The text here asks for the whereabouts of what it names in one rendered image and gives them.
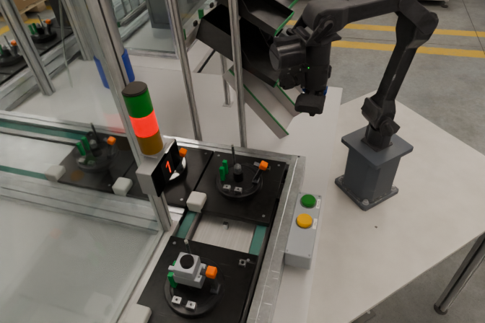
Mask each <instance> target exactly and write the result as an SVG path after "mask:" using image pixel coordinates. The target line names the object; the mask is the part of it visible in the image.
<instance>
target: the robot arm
mask: <svg viewBox="0 0 485 323"><path fill-rule="evenodd" d="M392 12H394V13H395V14H396V15H397V16H398V20H397V23H396V46H395V47H394V50H393V53H392V55H391V57H390V60H389V62H388V65H387V68H386V70H385V73H384V75H383V78H382V80H381V82H380V86H379V87H378V90H377V92H376V94H374V95H372V96H371V97H366V98H365V99H364V104H363V105H362V107H361V110H362V115H363V116H364V118H365V119H366V120H367V121H368V122H369V124H368V125H367V129H366V133H365V137H364V138H362V141H363V142H364V143H365V144H367V145H368V146H369V147H370V148H371V149H373V150H374V151H376V152H379V151H381V150H383V149H385V148H387V147H389V146H392V145H393V142H392V141H390V140H391V136H392V135H393V134H394V133H397V132H398V130H399V129H400V126H399V125H398V124H397V123H396V122H395V121H394V117H395V114H396V102H395V99H396V96H397V94H398V91H399V89H400V88H401V85H402V83H403V80H404V78H405V76H406V73H407V71H408V69H409V66H410V65H411V62H412V60H413V58H414V56H415V53H416V51H417V49H418V48H419V47H420V46H421V45H423V44H424V43H425V42H426V41H428V40H429V39H430V38H431V36H432V34H433V32H434V31H435V29H436V27H437V25H438V22H439V18H438V16H437V14H436V13H434V12H433V11H431V10H429V9H427V8H425V7H424V6H422V5H421V4H420V3H419V2H418V1H417V0H312V1H309V2H308V3H307V6H306V7H305V8H304V10H303V13H302V15H301V16H300V18H299V19H298V20H297V22H296V24H295V25H294V27H293V28H292V32H293V33H294V35H290V36H286V37H275V38H274V43H272V44H271V47H270V49H269V55H270V60H271V65H272V66H273V68H274V70H276V71H277V70H281V69H282V70H281V72H280V74H279V86H280V87H282V89H284V90H287V89H292V88H294V87H296V86H299V85H300V88H302V91H303V92H304V93H301V94H300V95H298V97H297V99H296V102H295V105H294V109H295V111H297V112H306V113H309V115H310V116H312V117H314V116H315V114H319V115H320V114H322V113H323V108H324V103H325V98H326V93H327V91H328V86H327V83H328V79H329V78H330V77H331V69H332V67H331V65H330V54H331V42H333V41H337V40H341V36H340V35H338V34H337V32H338V31H340V30H342V29H343V28H344V27H345V26H346V25H347V24H349V23H351V22H356V21H359V20H363V19H368V18H371V17H376V16H380V15H384V14H389V13H392ZM307 26H308V27H309V28H310V29H311V30H312V31H313V33H312V34H310V33H309V32H308V31H307V30H306V29H305V28H306V27H307Z"/></svg>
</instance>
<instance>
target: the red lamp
mask: <svg viewBox="0 0 485 323"><path fill-rule="evenodd" d="M129 117H130V120H131V124H132V126H133V129H134V133H135V134H136V135H137V136H138V137H141V138H146V137H150V136H153V135H154V134H155V133H156V132H157V131H158V129H159V126H158V124H157V119H156V116H155V113H154V110H153V111H152V113H151V114H150V115H148V116H146V117H144V118H132V117H131V116H129Z"/></svg>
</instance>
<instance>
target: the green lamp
mask: <svg viewBox="0 0 485 323"><path fill-rule="evenodd" d="M123 100H124V102H125V105H126V109H127V111H128V114H129V116H131V117H132V118H144V117H146V116H148V115H150V114H151V113H152V111H153V109H154V108H153V105H152V101H151V97H150V94H149V90H148V88H147V90H146V91H145V93H143V94H141V95H139V96H137V97H126V96H124V95H123Z"/></svg>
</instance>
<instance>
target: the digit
mask: <svg viewBox="0 0 485 323"><path fill-rule="evenodd" d="M161 168H162V172H163V175H164V178H165V182H166V183H167V181H168V180H169V178H170V176H171V174H172V173H173V171H174V170H175V168H174V164H173V161H172V157H171V153H170V151H169V153H168V155H167V156H166V157H165V160H164V161H163V163H162V164H161Z"/></svg>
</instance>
